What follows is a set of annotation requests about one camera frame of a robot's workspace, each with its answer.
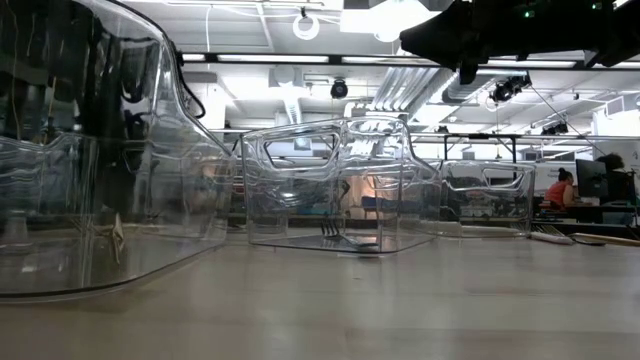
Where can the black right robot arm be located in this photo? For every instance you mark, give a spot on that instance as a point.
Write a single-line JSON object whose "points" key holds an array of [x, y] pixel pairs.
{"points": [[575, 30]]}

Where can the dark background desk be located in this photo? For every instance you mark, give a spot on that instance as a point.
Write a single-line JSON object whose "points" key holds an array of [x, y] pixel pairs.
{"points": [[590, 214]]}

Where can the black computer monitor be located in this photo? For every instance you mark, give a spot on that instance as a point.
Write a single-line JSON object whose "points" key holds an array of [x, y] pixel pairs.
{"points": [[591, 177]]}

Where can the silver fork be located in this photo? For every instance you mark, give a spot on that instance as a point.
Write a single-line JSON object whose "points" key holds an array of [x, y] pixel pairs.
{"points": [[330, 229]]}

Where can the silver ceiling duct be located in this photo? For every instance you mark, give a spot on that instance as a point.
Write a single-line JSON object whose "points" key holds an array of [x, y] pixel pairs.
{"points": [[400, 92]]}

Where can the white ceiling light panel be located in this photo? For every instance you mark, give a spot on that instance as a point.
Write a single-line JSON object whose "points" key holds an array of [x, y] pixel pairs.
{"points": [[380, 17]]}

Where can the black ceiling cameras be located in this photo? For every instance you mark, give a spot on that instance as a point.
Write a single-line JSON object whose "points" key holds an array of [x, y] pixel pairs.
{"points": [[555, 129]]}

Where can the black ceiling camera cluster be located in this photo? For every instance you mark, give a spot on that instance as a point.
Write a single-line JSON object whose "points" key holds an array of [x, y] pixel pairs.
{"points": [[505, 91]]}

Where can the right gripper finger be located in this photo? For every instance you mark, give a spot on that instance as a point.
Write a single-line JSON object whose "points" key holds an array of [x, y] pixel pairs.
{"points": [[435, 52], [435, 30]]}

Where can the clear plastic bin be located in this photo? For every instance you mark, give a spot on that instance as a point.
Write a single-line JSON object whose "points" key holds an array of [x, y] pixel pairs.
{"points": [[495, 200], [210, 190], [300, 200], [75, 250]]}

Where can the person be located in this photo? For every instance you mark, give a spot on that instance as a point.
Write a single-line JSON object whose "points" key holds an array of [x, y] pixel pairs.
{"points": [[560, 192], [620, 185]]}

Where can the black hanging camera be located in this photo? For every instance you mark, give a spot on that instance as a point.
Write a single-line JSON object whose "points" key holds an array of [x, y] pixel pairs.
{"points": [[339, 90]]}

